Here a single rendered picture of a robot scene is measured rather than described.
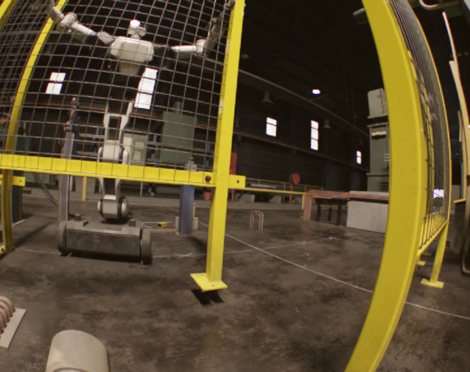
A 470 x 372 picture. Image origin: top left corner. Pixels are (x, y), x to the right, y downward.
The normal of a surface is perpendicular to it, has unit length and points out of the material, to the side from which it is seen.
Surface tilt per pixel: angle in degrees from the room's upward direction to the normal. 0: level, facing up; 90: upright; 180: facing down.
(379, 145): 90
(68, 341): 9
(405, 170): 90
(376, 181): 90
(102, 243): 90
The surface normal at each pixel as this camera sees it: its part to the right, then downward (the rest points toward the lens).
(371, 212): -0.85, -0.07
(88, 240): 0.34, 0.01
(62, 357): -0.06, -1.00
